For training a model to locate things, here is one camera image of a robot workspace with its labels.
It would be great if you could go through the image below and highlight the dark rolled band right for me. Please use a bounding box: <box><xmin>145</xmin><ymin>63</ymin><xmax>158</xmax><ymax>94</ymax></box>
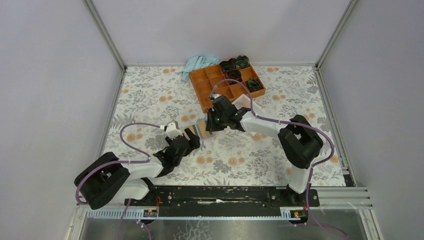
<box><xmin>245</xmin><ymin>77</ymin><xmax>264</xmax><ymax>93</ymax></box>

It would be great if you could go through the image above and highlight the dark rolled band corner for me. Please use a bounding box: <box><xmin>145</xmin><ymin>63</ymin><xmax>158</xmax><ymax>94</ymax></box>
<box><xmin>235</xmin><ymin>55</ymin><xmax>251</xmax><ymax>70</ymax></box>

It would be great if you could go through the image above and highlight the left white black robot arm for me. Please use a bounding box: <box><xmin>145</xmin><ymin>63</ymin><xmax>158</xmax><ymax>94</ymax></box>
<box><xmin>74</xmin><ymin>122</ymin><xmax>201</xmax><ymax>210</ymax></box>

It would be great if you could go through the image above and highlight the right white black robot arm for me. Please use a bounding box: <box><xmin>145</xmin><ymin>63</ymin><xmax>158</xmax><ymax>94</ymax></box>
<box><xmin>206</xmin><ymin>94</ymin><xmax>324</xmax><ymax>206</ymax></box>

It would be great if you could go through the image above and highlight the beige card holder wallet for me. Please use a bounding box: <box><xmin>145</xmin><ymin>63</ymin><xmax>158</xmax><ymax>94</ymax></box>
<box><xmin>186</xmin><ymin>121</ymin><xmax>215</xmax><ymax>140</ymax></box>

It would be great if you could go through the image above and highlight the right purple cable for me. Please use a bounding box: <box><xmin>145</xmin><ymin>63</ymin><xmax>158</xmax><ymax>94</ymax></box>
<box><xmin>207</xmin><ymin>78</ymin><xmax>349</xmax><ymax>239</ymax></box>

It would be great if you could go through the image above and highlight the orange compartment tray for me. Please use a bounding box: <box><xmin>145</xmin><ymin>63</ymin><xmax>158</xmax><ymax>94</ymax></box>
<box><xmin>189</xmin><ymin>64</ymin><xmax>266</xmax><ymax>113</ymax></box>

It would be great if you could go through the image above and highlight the dark rolled band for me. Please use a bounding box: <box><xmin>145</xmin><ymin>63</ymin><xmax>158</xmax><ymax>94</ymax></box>
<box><xmin>245</xmin><ymin>77</ymin><xmax>264</xmax><ymax>93</ymax></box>
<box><xmin>219</xmin><ymin>58</ymin><xmax>237</xmax><ymax>75</ymax></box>
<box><xmin>225</xmin><ymin>69</ymin><xmax>243</xmax><ymax>82</ymax></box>

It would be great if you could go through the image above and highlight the light blue cloth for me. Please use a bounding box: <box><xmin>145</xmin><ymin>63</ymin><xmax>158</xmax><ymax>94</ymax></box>
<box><xmin>181</xmin><ymin>55</ymin><xmax>219</xmax><ymax>82</ymax></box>

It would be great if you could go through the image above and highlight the dark rolled band middle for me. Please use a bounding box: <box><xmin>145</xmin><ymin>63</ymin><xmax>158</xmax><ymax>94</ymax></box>
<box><xmin>225</xmin><ymin>69</ymin><xmax>243</xmax><ymax>82</ymax></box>

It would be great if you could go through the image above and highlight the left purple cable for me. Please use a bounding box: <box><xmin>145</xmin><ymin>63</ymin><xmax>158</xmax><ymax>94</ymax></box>
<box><xmin>74</xmin><ymin>122</ymin><xmax>167</xmax><ymax>205</ymax></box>

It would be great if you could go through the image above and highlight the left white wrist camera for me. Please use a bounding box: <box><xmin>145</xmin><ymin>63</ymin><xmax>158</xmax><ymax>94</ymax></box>
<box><xmin>163</xmin><ymin>121</ymin><xmax>184</xmax><ymax>140</ymax></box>

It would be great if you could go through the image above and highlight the dark rolled band top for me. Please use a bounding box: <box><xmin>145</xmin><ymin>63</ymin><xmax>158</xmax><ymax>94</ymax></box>
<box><xmin>219</xmin><ymin>58</ymin><xmax>237</xmax><ymax>75</ymax></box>

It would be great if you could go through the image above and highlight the purple cable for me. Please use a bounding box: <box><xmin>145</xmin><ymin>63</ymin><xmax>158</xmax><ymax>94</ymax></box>
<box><xmin>74</xmin><ymin>122</ymin><xmax>167</xmax><ymax>205</ymax></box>
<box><xmin>207</xmin><ymin>78</ymin><xmax>349</xmax><ymax>239</ymax></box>

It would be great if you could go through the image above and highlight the white card box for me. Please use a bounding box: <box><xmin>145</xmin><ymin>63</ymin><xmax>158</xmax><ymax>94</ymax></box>
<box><xmin>232</xmin><ymin>94</ymin><xmax>266</xmax><ymax>116</ymax></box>

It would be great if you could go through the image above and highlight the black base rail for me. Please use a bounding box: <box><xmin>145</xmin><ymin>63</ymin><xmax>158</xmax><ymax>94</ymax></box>
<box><xmin>124</xmin><ymin>185</ymin><xmax>320</xmax><ymax>218</ymax></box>

